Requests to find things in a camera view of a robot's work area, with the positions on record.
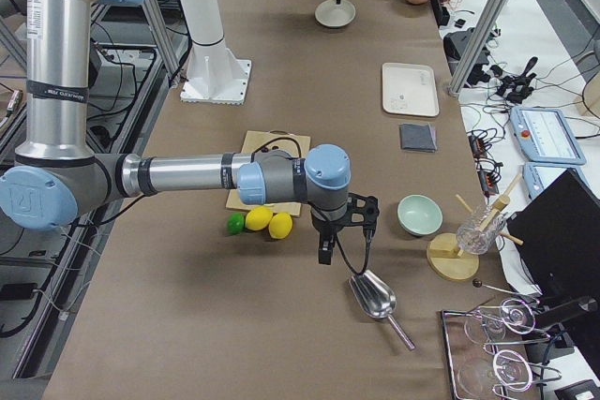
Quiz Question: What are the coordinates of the yellow lemon outer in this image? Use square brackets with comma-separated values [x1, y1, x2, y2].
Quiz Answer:
[268, 212, 293, 240]

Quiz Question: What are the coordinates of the mint green bowl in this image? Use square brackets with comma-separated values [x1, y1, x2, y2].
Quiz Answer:
[397, 194, 443, 236]

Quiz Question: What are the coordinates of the blue teach pendant upper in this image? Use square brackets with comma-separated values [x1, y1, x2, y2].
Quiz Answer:
[509, 106, 587, 166]

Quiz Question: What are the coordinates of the grey folded cloth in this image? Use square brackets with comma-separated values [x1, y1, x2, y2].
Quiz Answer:
[399, 123, 438, 153]

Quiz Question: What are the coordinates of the wooden cutting board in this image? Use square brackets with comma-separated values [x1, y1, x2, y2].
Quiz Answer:
[225, 130, 311, 217]

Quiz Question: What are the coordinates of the aluminium frame post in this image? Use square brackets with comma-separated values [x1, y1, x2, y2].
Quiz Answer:
[448, 0, 508, 97]

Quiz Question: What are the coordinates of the crystal glass on rack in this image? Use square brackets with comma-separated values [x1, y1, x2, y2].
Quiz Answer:
[457, 205, 506, 255]

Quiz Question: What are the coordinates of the green lime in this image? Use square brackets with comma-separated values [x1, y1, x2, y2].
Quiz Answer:
[226, 213, 246, 235]

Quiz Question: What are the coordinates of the beige round plate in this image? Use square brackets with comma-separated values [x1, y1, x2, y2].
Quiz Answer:
[315, 0, 356, 28]

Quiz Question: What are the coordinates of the blue teach pendant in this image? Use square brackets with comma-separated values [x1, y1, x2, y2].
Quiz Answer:
[509, 106, 587, 166]
[522, 162, 587, 200]

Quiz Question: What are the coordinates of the white rabbit tray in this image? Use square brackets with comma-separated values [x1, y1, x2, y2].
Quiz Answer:
[382, 63, 440, 117]

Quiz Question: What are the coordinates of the metal scoop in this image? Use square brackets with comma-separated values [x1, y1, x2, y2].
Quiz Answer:
[349, 270, 415, 351]

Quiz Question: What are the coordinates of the yellow lemon near lime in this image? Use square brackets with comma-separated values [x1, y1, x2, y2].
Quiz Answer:
[245, 206, 274, 231]

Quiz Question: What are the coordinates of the wire glass holder tray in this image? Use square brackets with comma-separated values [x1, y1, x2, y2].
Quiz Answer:
[440, 297, 563, 399]

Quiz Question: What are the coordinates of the blue teach pendant lower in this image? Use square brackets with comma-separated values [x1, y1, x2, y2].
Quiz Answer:
[522, 162, 587, 200]

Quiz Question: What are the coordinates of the wooden glass rack stand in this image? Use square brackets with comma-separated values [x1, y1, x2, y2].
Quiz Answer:
[427, 173, 523, 281]

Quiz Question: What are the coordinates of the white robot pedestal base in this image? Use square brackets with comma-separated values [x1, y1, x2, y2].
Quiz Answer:
[180, 0, 252, 105]

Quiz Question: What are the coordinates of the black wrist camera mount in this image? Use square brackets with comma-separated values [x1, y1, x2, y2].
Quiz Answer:
[340, 193, 380, 233]

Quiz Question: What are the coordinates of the black monitor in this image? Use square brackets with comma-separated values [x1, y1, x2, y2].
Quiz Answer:
[508, 170, 599, 300]

